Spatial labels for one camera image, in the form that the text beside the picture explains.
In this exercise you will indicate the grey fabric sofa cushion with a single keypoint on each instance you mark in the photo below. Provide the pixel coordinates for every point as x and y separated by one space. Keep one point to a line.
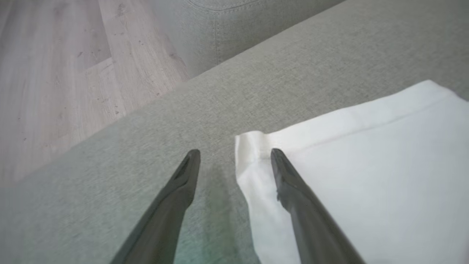
238 33

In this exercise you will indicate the grey fabric sofa seat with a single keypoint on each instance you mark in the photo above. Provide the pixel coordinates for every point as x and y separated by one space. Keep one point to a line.
146 146

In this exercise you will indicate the red and white basketball shorts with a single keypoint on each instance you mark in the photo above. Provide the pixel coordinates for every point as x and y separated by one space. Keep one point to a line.
366 165

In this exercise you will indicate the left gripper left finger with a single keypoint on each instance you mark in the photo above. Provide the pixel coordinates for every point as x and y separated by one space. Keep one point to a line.
168 212

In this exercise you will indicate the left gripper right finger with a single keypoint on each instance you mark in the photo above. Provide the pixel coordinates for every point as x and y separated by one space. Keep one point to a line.
311 227

